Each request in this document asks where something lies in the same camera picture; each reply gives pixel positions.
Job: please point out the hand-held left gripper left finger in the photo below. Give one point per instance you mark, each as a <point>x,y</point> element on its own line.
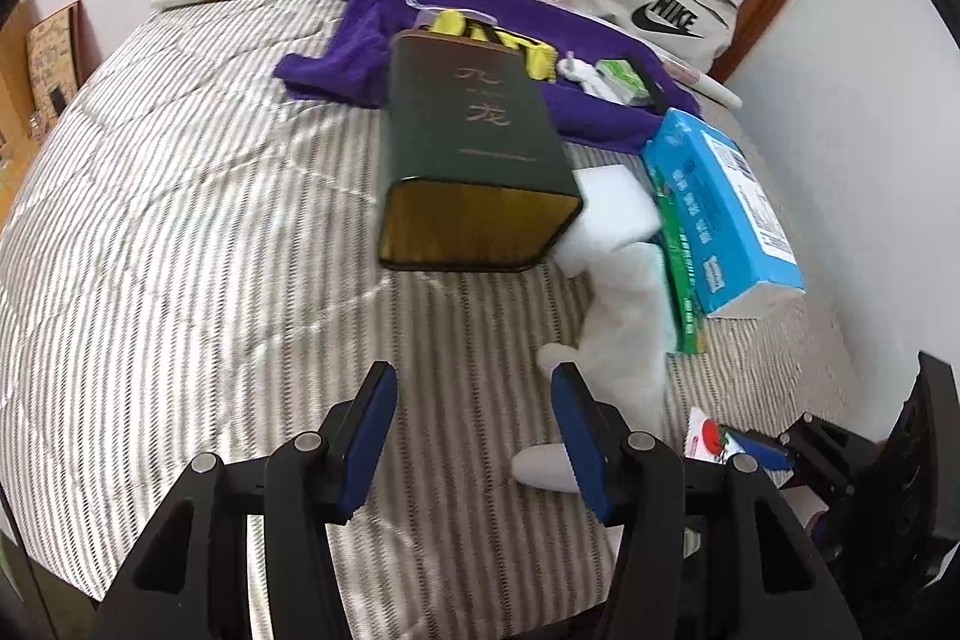
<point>371,434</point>

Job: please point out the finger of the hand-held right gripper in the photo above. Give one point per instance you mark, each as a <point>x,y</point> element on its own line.
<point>817,460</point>

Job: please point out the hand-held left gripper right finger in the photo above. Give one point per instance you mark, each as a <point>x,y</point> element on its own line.
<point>577,441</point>

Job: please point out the white packet red print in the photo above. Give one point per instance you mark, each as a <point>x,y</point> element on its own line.
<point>709,437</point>

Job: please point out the white plush toy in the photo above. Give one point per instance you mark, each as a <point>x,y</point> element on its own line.
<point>630,325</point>

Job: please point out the green wipes packet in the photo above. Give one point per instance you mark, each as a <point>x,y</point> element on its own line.
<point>622,79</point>

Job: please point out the yellow cloth pack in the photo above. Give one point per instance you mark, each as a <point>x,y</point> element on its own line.
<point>525,51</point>

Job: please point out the green printed plastic pack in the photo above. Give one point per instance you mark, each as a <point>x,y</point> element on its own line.
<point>682,287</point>

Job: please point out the white sponge block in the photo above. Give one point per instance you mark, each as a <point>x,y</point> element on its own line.
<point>611,205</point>

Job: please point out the blue tissue box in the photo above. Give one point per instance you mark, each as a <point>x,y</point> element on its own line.
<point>720,205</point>

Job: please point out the dark green tin box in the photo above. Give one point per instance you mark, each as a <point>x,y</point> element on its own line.
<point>472,160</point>

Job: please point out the small white cloth piece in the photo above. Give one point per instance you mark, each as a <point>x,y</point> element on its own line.
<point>579,69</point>

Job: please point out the purple towel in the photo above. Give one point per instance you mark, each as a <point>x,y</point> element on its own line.
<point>360,48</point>

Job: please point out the light wooden frame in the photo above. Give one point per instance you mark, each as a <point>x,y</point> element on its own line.
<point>11,108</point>

